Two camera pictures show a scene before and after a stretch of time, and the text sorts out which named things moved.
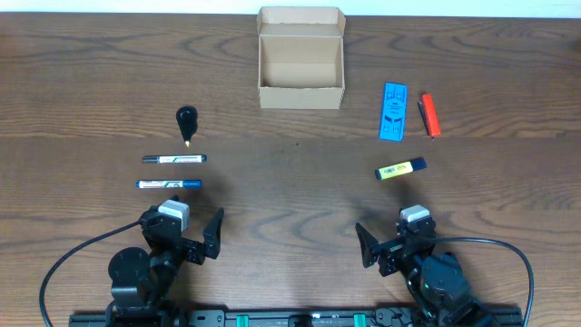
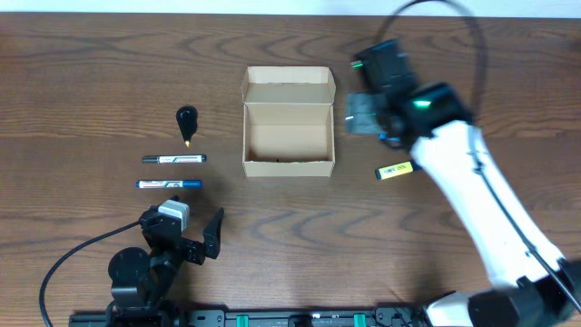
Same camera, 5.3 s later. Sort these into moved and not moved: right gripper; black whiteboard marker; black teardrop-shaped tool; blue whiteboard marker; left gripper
Moved: right gripper
Not moved: blue whiteboard marker; black whiteboard marker; black teardrop-shaped tool; left gripper
